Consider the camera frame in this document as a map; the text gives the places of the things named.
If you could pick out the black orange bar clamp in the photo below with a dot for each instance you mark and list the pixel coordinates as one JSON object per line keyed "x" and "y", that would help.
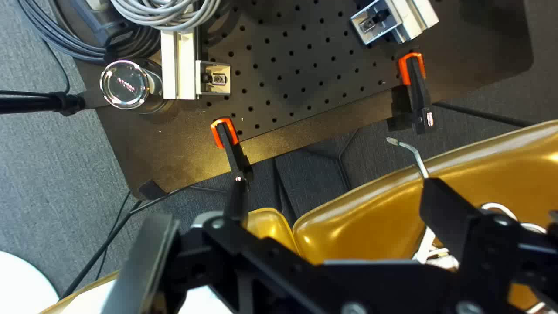
{"x": 224, "y": 134}
{"x": 414, "y": 76}

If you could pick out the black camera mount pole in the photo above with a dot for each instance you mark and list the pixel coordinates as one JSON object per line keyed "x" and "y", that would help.
{"x": 35, "y": 104}

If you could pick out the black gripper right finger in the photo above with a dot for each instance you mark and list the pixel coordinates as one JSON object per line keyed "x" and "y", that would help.
{"x": 464, "y": 233}

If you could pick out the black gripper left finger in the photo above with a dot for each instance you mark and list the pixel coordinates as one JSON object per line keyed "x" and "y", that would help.
{"x": 145, "y": 263}

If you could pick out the aluminium rail with knob block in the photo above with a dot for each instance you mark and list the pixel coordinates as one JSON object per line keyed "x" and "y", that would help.
{"x": 395, "y": 19}
{"x": 180, "y": 64}

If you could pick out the black perforated breadboard table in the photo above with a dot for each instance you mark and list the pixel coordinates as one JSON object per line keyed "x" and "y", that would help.
{"x": 302, "y": 59}

